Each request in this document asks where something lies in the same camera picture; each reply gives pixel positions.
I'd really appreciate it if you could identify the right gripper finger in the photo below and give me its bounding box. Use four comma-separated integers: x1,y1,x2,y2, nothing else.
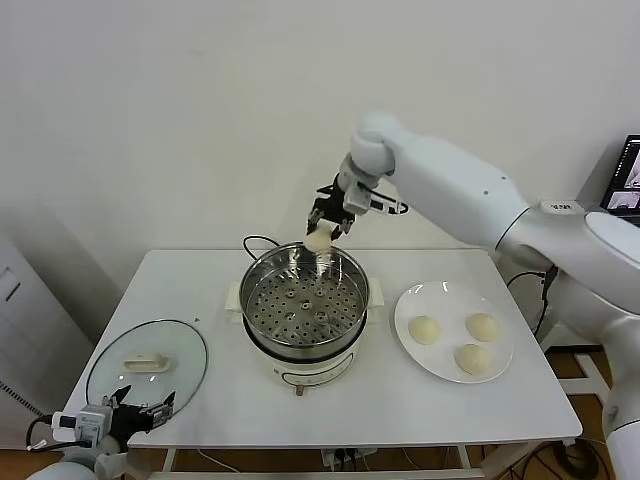
328,215,353,242
305,198,327,234

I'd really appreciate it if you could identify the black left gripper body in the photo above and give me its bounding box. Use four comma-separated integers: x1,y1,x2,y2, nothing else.
112,402,154,444

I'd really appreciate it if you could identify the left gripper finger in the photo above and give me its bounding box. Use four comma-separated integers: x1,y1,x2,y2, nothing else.
147,391,178,427
102,383,134,409

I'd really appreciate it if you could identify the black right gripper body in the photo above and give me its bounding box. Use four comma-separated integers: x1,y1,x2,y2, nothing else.
313,184,358,225

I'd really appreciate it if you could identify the white steamed baozi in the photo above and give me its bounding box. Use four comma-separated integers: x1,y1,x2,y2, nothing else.
465,312,500,343
304,227,334,253
453,343,493,375
408,315,442,346

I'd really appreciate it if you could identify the glass lid with cream handle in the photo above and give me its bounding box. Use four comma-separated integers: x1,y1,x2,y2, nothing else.
85,318,209,427

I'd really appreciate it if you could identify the perforated steel steamer basket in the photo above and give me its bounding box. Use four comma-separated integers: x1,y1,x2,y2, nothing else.
225,241,386,351

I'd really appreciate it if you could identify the white cabinet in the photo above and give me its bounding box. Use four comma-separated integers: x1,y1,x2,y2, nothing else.
0,224,96,451

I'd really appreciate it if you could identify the cream electric cooker base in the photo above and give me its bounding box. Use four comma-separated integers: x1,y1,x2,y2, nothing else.
225,307,384,399

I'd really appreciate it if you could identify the white round plate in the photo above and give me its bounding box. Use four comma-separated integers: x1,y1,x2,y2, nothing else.
393,280,515,385

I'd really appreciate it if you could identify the white power strip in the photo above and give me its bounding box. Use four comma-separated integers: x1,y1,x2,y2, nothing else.
322,447,379,471

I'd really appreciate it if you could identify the white side table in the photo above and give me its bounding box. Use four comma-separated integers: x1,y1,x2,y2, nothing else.
537,199,631,426

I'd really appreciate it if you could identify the dark open laptop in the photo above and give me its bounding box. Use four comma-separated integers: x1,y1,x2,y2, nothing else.
602,133,640,224

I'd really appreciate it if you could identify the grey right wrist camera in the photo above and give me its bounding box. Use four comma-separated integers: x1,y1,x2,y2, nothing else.
342,182,411,217

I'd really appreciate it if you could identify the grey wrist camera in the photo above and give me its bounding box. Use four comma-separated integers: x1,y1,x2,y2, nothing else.
52,403,114,446
342,182,411,217

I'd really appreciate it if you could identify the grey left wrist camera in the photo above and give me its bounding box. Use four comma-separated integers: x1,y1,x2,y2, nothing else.
52,403,114,446

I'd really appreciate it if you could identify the white table leg frame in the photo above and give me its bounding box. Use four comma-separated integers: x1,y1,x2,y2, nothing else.
124,442,576,480

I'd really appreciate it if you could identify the thin white floor cable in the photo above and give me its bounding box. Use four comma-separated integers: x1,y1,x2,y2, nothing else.
197,447,237,474

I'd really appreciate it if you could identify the black cooker power cord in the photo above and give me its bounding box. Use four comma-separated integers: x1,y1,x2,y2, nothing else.
242,235,281,264

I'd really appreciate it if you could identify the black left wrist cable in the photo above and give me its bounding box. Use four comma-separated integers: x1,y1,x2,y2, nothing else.
27,417,66,452

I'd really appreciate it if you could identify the black laptop charger cable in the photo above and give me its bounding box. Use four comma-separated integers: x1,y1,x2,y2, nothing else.
505,264,559,339

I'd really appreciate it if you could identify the black floor cable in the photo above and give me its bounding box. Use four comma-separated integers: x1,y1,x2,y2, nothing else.
544,438,609,480

